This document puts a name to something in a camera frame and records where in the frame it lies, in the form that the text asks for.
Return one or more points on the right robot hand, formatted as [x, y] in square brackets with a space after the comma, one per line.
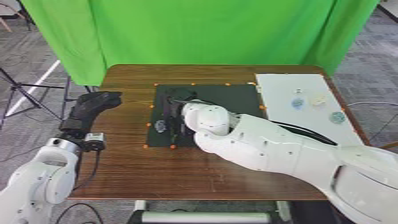
[178, 106]

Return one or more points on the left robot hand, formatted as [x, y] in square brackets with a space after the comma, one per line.
[94, 103]

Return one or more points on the blue flower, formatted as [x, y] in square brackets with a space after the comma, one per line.
[338, 117]
[160, 126]
[297, 103]

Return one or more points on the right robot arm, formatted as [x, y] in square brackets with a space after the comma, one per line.
[277, 150]

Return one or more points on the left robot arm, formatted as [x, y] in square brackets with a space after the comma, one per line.
[46, 173]

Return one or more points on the dark mat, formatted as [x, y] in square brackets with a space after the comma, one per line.
[236, 96]

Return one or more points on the black tripod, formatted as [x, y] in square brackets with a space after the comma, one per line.
[19, 93]

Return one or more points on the white sheet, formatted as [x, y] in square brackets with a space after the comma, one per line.
[295, 126]

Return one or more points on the small white flower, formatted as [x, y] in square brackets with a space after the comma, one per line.
[297, 90]

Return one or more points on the chair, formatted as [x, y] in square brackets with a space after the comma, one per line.
[11, 13]

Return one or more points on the pale grey bar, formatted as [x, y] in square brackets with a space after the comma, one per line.
[206, 218]

